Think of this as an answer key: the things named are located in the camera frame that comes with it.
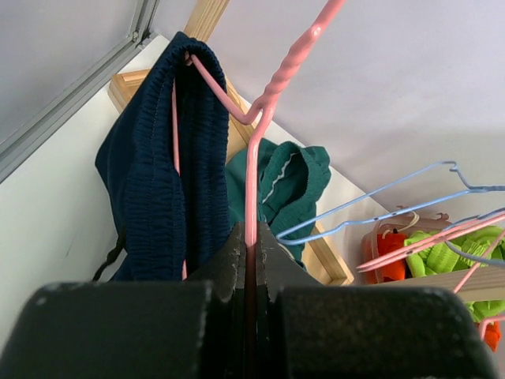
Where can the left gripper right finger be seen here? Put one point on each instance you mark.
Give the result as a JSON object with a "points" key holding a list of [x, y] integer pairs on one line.
{"points": [[308, 330]]}

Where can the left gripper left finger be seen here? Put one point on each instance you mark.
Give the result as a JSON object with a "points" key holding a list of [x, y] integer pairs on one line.
{"points": [[139, 329]]}

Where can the orange shorts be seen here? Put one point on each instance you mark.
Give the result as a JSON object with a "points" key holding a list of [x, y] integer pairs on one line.
{"points": [[389, 243]]}

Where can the teal shorts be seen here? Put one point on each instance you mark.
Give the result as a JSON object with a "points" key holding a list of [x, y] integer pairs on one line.
{"points": [[291, 179]]}

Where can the blue wire hanger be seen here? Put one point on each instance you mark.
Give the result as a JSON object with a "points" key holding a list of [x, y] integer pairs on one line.
{"points": [[365, 209], [481, 245]]}

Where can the navy blue shorts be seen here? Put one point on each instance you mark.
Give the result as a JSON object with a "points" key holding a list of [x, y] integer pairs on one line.
{"points": [[163, 165]]}

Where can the pink wire hanger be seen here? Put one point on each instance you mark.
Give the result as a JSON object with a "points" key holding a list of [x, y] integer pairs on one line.
{"points": [[263, 110], [479, 283]]}

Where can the lime green shorts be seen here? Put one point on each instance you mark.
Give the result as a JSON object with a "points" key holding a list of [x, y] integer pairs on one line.
{"points": [[440, 259]]}

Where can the wooden clothes rack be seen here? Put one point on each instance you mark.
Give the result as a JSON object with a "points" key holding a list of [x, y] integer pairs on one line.
{"points": [[323, 259]]}

